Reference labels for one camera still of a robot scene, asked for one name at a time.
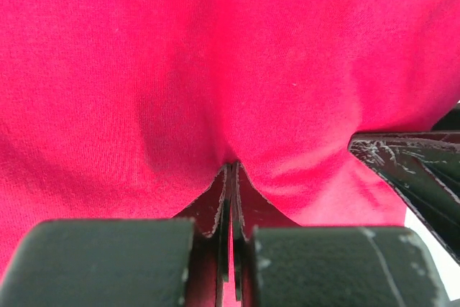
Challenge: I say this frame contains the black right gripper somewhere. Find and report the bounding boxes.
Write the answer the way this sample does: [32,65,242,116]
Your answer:
[348,106,460,262]

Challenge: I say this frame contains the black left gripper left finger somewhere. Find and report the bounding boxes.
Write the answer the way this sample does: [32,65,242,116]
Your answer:
[1,165,232,306]

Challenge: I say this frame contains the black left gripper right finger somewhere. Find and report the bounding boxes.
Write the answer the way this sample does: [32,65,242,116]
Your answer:
[231,163,451,306]

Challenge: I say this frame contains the crimson red t-shirt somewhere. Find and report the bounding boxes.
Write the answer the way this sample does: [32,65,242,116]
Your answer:
[1,0,459,265]

